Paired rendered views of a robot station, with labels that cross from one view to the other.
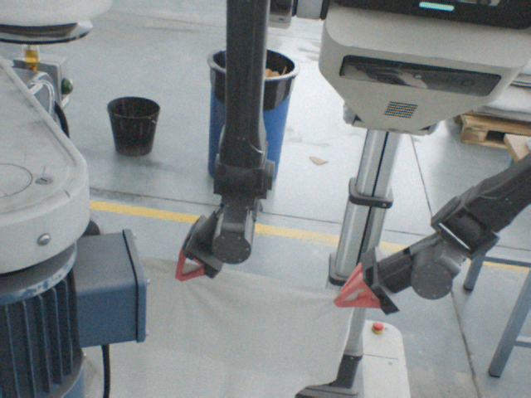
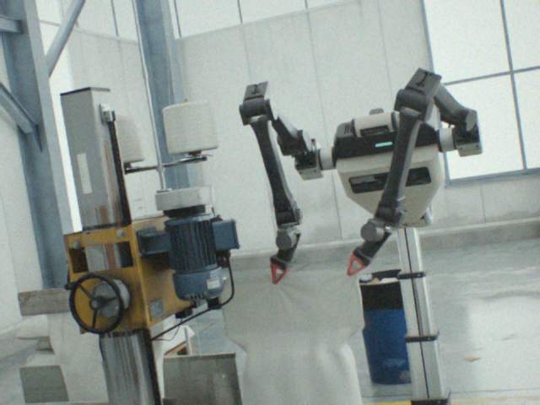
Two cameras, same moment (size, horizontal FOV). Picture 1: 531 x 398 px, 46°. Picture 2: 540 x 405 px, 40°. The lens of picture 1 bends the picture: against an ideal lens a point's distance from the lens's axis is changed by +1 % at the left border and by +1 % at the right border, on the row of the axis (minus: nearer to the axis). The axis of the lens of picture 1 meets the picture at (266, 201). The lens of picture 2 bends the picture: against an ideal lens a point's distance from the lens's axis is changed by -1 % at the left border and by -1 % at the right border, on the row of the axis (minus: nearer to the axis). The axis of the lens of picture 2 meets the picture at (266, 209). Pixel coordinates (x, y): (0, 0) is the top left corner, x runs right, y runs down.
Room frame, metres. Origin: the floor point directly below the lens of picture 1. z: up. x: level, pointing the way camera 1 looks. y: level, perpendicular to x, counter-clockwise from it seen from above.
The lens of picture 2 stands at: (-1.59, -0.69, 1.44)
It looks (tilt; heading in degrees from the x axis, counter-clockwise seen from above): 3 degrees down; 19
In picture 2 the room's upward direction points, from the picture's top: 9 degrees counter-clockwise
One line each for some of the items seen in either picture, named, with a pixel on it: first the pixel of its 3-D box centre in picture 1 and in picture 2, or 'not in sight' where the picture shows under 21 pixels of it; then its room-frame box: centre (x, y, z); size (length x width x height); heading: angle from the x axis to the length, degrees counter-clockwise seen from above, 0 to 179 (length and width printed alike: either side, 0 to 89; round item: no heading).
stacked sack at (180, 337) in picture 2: not in sight; (155, 342); (3.71, 2.19, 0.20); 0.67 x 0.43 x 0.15; 179
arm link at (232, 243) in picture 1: (240, 207); (288, 229); (0.77, 0.04, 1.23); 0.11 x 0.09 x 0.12; 0
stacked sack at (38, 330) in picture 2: not in sight; (62, 321); (3.10, 2.59, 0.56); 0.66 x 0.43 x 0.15; 176
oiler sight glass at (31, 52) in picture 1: (31, 48); not in sight; (0.94, 0.40, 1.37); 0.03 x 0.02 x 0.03; 89
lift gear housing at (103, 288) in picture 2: not in sight; (109, 297); (0.33, 0.48, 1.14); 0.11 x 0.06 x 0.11; 89
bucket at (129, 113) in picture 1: (133, 128); not in sight; (3.21, 0.81, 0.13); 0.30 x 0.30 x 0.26
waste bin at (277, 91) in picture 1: (248, 118); (393, 326); (3.11, 0.16, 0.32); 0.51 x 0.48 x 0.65; 179
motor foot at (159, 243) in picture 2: not in sight; (160, 240); (0.45, 0.34, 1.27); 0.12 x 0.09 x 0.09; 179
